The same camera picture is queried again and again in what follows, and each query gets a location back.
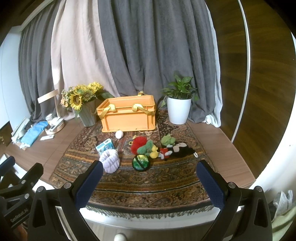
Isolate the mickey mouse plush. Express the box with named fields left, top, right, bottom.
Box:
left=159, top=143, right=198, bottom=160

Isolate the green black ball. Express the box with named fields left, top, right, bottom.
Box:
left=132, top=154, right=150, bottom=172

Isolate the pink egg sponge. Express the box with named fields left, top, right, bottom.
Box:
left=115, top=130, right=123, bottom=139

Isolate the stack of papers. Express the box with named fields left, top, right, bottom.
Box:
left=11, top=117, right=30, bottom=150

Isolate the blue cloth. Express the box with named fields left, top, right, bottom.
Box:
left=21, top=120, right=48, bottom=147

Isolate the white crumpled cloth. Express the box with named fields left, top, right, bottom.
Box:
left=273, top=190, right=295, bottom=217

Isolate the blue white small box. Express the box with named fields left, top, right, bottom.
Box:
left=96, top=138, right=114, bottom=156

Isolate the wooden desk lamp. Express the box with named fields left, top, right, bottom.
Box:
left=38, top=89, right=65, bottom=135

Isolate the patterned oriental rug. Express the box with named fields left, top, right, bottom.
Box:
left=49, top=110, right=213, bottom=218

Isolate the red fluffy pompom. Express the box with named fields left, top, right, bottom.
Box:
left=130, top=136, right=147, bottom=155

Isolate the green yellow plush toy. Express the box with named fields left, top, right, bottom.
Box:
left=137, top=140, right=159, bottom=159

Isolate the orange plastic storage crate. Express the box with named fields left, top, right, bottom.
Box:
left=96, top=91, right=156, bottom=133

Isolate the artificial sunflower bouquet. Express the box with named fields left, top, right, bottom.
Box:
left=60, top=81, right=114, bottom=118

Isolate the white ribbed plant pot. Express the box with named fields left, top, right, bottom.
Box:
left=167, top=97, right=191, bottom=125

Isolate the green pothos plant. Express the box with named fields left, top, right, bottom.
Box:
left=160, top=74, right=199, bottom=108

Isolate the beige sheer curtain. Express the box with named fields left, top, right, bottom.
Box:
left=51, top=0, right=120, bottom=121

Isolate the grey curtain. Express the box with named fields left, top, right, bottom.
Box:
left=18, top=1, right=222, bottom=127

